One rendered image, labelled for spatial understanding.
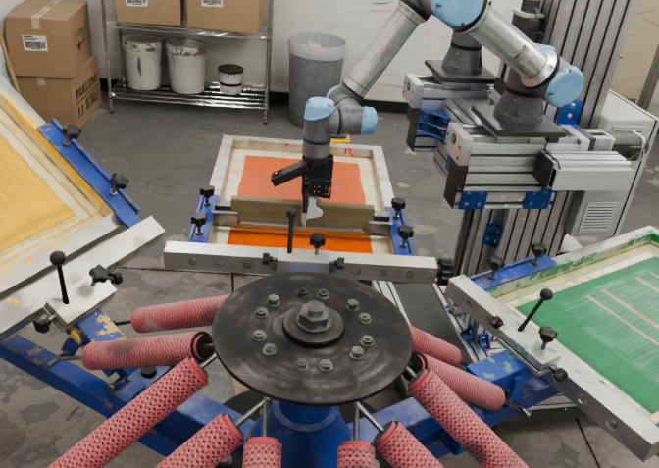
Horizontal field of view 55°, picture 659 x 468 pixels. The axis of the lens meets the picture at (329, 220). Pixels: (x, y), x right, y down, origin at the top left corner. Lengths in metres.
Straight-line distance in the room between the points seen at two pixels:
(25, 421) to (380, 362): 1.96
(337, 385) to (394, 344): 0.12
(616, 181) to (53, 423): 2.13
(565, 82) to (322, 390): 1.25
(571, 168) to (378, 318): 1.18
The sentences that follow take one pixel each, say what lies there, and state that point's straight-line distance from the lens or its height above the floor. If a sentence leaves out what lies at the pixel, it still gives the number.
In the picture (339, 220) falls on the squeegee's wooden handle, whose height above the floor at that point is 1.02.
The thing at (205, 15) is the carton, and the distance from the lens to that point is 4.96.
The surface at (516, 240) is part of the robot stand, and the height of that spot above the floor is 0.72.
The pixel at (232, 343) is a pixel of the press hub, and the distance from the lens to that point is 0.93.
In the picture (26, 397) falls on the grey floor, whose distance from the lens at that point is 2.81.
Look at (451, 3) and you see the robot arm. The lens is 1.65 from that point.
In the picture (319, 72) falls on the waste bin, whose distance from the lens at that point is 4.95.
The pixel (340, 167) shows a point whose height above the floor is 0.96.
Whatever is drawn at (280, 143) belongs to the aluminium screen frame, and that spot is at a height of 0.99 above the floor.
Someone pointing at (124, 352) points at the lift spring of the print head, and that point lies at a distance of 1.15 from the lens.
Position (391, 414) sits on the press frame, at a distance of 1.26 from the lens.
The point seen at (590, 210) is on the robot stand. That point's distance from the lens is 2.52.
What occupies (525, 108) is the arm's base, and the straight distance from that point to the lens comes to 2.03.
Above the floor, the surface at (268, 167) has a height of 0.96.
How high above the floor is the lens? 1.92
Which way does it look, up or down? 30 degrees down
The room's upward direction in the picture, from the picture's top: 6 degrees clockwise
